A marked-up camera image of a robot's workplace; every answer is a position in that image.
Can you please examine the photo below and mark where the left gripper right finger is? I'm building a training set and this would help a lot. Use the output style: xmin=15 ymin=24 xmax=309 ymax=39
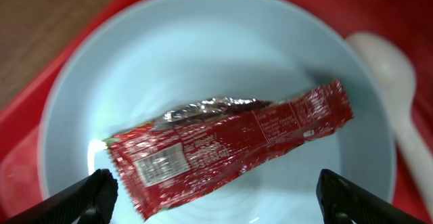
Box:
xmin=316 ymin=169 xmax=424 ymax=224

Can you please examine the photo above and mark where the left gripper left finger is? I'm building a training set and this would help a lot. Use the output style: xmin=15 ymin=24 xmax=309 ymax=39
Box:
xmin=5 ymin=169 xmax=118 ymax=224

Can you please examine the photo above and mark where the red snack wrapper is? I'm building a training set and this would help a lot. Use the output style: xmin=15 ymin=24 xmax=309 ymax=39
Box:
xmin=105 ymin=80 xmax=353 ymax=219

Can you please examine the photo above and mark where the white plastic spoon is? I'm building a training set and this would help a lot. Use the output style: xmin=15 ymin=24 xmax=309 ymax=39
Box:
xmin=346 ymin=32 xmax=432 ymax=215

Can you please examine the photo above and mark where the red plastic tray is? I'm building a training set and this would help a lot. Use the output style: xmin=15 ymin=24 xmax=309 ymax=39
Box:
xmin=1 ymin=0 xmax=432 ymax=221

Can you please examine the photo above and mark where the light blue plate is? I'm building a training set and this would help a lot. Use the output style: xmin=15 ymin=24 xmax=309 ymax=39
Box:
xmin=39 ymin=0 xmax=396 ymax=223

